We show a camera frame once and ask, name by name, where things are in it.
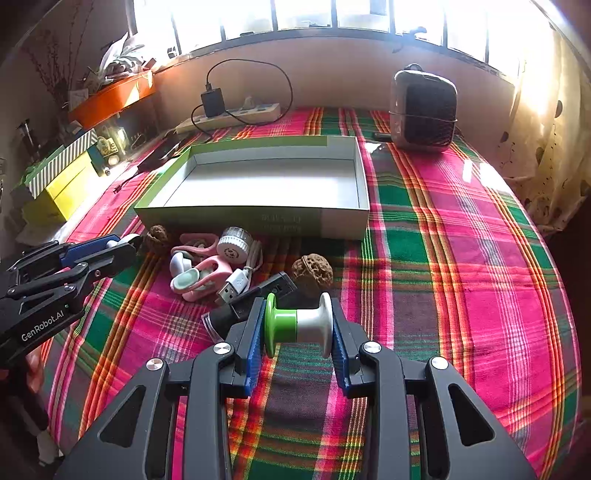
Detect wrinkled walnut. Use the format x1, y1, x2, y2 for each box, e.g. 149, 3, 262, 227
143, 225, 173, 256
291, 253, 334, 298

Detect white USB cable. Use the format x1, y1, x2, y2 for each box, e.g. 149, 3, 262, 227
214, 239, 264, 305

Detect white egg-shaped earbud case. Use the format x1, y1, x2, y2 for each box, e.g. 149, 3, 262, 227
169, 250, 192, 278

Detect pink ear hook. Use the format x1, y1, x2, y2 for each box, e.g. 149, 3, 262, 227
170, 233, 219, 260

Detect white round ridged cap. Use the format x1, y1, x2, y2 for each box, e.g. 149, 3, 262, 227
216, 226, 252, 265

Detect person's left hand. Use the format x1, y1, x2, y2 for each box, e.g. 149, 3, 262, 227
26, 347, 44, 395

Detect yellow box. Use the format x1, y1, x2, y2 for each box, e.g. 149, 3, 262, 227
22, 152, 99, 227

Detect striped gift box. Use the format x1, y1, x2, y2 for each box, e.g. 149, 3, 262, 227
22, 129, 98, 201

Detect plaid bed cloth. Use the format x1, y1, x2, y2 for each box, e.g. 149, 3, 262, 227
41, 107, 581, 479

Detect shallow green white cardboard box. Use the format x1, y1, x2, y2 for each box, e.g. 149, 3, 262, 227
134, 136, 370, 240

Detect orange box on shelf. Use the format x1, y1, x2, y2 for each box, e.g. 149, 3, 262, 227
68, 71, 156, 130

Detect potted plant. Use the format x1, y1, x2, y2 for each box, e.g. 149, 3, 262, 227
84, 33, 157, 94

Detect small black dongle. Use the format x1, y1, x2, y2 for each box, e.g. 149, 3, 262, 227
372, 132, 393, 143

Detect white power strip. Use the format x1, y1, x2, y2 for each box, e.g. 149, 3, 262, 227
174, 103, 281, 133

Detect grey portable speaker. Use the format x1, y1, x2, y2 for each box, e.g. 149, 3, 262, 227
389, 63, 458, 152

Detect spotted cream curtain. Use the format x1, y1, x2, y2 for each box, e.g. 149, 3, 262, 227
497, 29, 590, 235

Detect black charger with cable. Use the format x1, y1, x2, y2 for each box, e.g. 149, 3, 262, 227
189, 58, 294, 142

